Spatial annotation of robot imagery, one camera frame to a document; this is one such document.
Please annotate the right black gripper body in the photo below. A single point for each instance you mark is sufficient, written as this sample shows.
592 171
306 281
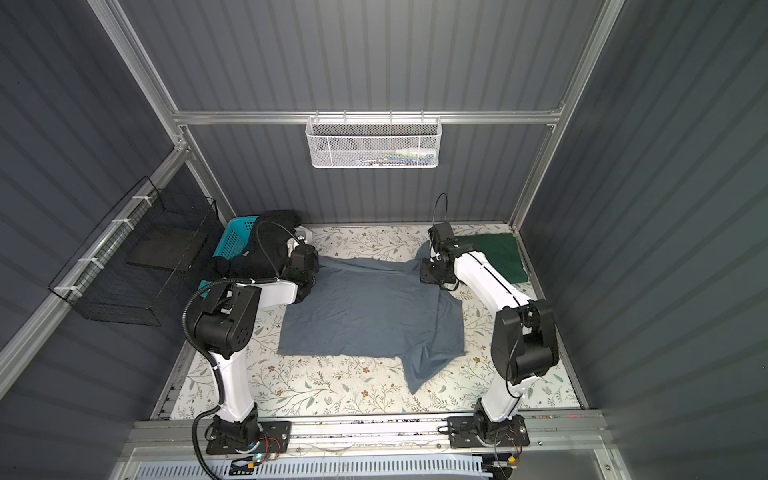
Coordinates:
430 272

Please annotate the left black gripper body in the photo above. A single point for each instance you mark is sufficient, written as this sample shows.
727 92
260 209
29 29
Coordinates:
311 282

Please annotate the grey-blue t-shirt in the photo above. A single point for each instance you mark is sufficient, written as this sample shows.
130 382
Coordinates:
366 307

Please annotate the teal plastic laundry basket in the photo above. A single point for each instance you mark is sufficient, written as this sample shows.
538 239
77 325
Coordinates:
233 243

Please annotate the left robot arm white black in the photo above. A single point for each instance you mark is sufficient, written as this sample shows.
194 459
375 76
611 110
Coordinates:
219 321

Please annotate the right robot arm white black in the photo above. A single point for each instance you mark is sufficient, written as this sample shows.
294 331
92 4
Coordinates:
524 343

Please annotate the white garment in basket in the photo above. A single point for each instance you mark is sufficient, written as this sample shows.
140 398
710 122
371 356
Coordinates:
293 243

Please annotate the black t-shirt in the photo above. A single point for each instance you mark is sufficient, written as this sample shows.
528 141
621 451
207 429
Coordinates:
267 251

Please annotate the folded dark green t-shirt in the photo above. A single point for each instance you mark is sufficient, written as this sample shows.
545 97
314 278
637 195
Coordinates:
502 252

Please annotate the white bottle in wire basket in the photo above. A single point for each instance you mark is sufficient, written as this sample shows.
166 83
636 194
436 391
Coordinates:
418 153

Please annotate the white wire wall basket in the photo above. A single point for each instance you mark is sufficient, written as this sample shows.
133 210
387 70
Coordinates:
370 142

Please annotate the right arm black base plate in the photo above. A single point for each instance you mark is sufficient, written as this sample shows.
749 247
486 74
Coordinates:
475 432

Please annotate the aluminium front rail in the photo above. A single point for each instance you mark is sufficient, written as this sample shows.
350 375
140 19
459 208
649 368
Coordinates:
547 430

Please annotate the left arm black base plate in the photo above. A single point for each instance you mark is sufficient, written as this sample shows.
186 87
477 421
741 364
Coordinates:
270 437

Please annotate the black wire side basket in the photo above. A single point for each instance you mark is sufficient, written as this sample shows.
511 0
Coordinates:
148 263

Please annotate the white slotted cable duct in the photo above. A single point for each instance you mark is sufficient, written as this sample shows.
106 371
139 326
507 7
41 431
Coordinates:
417 466

